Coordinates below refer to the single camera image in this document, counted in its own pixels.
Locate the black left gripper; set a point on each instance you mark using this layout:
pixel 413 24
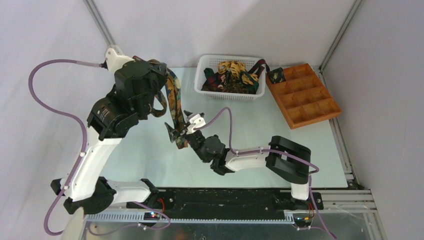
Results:
pixel 157 69

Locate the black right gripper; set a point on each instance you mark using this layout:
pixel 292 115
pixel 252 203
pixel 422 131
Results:
pixel 185 135

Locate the dark floral patterned tie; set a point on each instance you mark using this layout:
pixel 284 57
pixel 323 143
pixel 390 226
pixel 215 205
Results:
pixel 173 96

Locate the white plastic mesh basket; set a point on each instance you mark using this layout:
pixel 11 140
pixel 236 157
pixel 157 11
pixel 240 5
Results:
pixel 212 61

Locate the orange compartment tray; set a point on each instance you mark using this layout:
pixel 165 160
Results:
pixel 303 99

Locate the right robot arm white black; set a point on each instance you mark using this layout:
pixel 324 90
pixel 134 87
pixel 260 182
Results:
pixel 289 160

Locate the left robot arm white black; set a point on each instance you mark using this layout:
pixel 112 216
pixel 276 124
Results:
pixel 107 124

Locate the brown dark patterned tie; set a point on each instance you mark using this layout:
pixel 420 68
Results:
pixel 225 84

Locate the green navy plaid tie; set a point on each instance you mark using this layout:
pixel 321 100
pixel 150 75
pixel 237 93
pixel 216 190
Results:
pixel 210 72

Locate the red navy striped tie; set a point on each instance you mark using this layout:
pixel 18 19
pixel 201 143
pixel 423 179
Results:
pixel 259 67

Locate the rolled dark patterned tie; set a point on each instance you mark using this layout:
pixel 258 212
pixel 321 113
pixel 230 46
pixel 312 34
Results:
pixel 276 76

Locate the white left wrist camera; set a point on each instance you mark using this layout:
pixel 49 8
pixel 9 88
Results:
pixel 115 58

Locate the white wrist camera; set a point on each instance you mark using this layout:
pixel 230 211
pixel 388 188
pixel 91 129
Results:
pixel 115 58
pixel 195 121

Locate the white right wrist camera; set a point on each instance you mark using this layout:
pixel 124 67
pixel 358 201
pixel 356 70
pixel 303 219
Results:
pixel 195 121

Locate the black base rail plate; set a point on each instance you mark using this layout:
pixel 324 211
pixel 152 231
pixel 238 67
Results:
pixel 228 203

